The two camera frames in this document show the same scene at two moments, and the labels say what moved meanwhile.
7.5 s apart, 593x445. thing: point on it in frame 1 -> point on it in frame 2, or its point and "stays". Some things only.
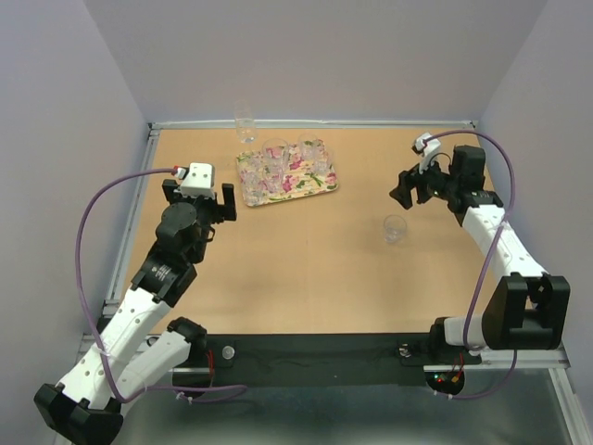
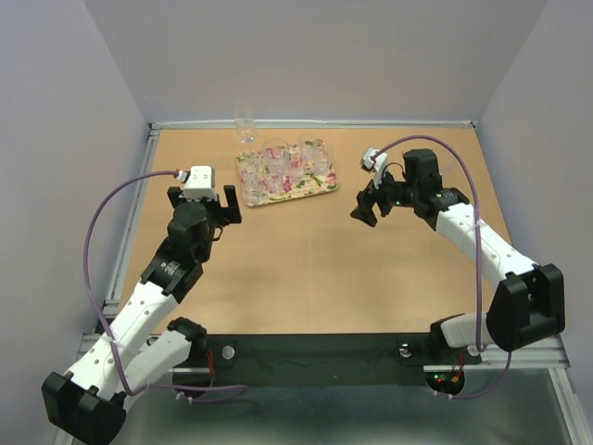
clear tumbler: (275, 154) stays
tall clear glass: (245, 122) stays
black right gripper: (407, 181) -> (363, 210)
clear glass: (394, 228) -> (296, 157)
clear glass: (253, 187) stays
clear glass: (272, 178) stays
